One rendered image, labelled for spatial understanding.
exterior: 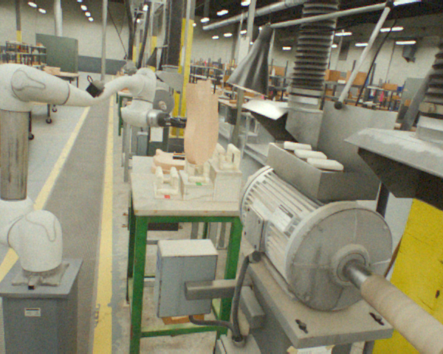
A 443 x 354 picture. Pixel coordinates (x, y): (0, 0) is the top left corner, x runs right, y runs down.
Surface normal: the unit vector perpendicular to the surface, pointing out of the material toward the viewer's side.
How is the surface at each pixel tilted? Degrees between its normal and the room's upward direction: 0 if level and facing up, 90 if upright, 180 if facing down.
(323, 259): 88
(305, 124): 90
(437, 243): 90
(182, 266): 90
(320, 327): 0
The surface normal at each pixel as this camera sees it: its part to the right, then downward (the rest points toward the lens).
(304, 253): -0.18, 0.14
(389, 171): 0.28, 0.31
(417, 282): -0.95, -0.03
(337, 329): 0.12, -0.95
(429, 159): -0.49, -0.77
